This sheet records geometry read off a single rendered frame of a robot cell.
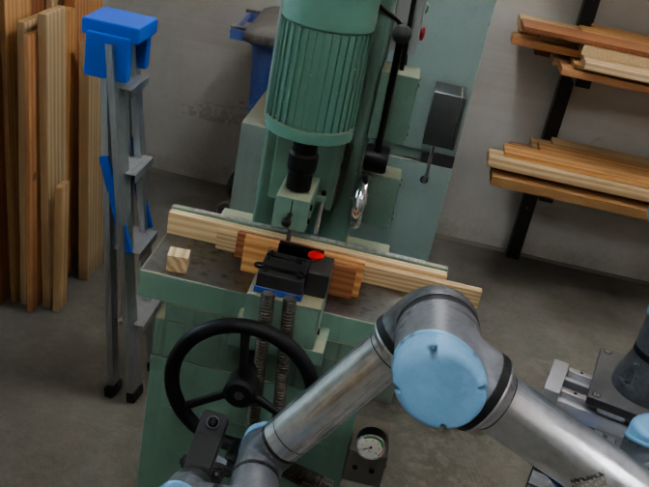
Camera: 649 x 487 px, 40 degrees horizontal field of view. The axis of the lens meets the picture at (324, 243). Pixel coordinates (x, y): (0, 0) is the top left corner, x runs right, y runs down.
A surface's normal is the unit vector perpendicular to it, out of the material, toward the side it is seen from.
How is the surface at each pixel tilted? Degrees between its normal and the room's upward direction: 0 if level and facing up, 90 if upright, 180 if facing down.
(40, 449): 0
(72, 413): 1
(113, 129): 90
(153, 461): 90
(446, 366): 87
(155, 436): 90
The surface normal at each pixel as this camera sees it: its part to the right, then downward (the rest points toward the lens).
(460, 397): -0.22, 0.35
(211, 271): 0.18, -0.88
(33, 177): 0.98, 0.19
